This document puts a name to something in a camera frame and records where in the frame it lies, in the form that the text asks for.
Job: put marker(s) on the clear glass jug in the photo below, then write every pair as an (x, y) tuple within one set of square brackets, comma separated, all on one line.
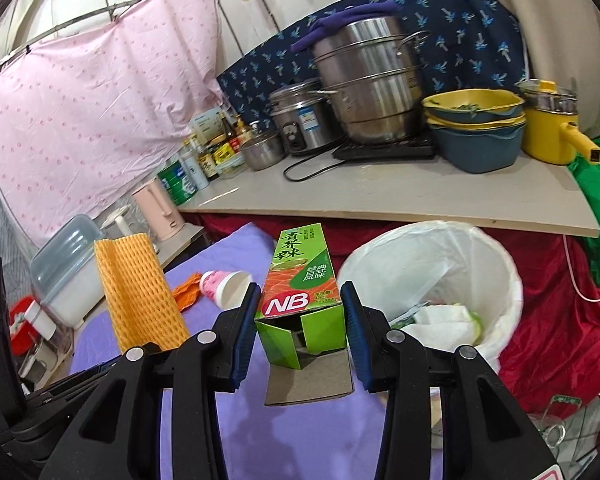
[(565, 420)]

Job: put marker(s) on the steel steamer pot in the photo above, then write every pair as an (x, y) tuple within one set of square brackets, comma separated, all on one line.
[(370, 80)]

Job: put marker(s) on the small lidded steel pot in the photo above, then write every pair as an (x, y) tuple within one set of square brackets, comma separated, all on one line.
[(262, 152)]

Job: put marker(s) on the yellow label jar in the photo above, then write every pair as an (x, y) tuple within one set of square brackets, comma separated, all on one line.
[(222, 154)]

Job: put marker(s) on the purple tablecloth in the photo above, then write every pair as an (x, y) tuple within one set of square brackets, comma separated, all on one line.
[(305, 435)]

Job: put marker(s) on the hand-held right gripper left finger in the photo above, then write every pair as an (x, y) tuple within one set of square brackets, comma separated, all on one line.
[(242, 340)]

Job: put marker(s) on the white paper towel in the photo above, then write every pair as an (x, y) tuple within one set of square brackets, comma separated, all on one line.
[(445, 322)]

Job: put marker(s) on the clear food container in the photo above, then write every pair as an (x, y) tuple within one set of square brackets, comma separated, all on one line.
[(230, 169)]

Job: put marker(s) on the steel rice cooker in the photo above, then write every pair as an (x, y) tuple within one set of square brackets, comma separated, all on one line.
[(302, 120)]

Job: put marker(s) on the pale green carton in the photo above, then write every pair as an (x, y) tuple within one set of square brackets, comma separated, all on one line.
[(207, 122)]

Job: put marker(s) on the purple cloth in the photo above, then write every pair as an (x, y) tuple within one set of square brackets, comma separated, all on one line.
[(345, 17)]

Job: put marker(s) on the black induction cooker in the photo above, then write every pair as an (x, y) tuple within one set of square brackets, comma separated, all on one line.
[(385, 149)]

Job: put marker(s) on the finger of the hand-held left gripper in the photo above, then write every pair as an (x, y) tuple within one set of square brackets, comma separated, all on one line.
[(75, 385)]

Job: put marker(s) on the beige curtain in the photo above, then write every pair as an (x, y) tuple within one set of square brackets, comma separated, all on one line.
[(555, 20)]

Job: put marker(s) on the white bottle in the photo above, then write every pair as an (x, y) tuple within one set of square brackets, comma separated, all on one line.
[(199, 172)]

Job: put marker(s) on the yellow green plastic bag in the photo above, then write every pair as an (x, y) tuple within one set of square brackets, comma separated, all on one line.
[(475, 321)]

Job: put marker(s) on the white lined trash bin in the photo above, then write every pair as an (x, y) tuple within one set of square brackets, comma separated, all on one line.
[(480, 270)]

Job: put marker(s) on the red plastic basin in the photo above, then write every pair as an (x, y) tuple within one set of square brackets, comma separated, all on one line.
[(20, 327)]

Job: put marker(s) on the blue plastic basin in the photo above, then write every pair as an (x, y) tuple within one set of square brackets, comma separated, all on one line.
[(475, 152)]

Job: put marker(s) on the green tin can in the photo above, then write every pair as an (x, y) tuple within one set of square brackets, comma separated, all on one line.
[(177, 182)]

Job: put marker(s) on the orange crumpled wrapper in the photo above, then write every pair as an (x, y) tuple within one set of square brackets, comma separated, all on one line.
[(187, 292)]

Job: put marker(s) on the dark sauce bottle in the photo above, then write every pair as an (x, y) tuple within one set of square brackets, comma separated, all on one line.
[(209, 165)]

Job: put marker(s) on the pink dotted curtain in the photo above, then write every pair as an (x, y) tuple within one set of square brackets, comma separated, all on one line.
[(105, 110)]

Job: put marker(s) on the red cloth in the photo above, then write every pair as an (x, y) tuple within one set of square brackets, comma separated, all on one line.
[(555, 335)]

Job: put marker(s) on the green cloth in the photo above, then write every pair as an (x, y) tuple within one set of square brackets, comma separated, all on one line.
[(597, 220)]

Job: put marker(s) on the pink paper cup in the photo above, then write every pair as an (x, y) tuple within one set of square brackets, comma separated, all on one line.
[(225, 287)]

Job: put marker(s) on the lidded dish storage box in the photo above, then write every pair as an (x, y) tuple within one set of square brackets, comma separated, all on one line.
[(67, 270)]

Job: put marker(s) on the navy floral cloth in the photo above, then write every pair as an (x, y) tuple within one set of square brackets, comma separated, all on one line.
[(455, 25)]

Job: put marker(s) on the yellow plastic basin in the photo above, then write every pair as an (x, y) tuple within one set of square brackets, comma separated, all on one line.
[(475, 125), (472, 102)]

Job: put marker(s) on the pink electric kettle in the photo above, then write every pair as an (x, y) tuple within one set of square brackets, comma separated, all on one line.
[(157, 210)]

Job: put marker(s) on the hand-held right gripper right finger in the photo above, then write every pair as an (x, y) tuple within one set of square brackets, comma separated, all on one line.
[(355, 335)]

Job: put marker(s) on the green carton box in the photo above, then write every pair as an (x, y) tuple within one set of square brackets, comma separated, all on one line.
[(300, 280)]

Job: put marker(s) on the orange foam net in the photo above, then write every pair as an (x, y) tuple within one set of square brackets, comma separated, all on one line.
[(140, 290)]

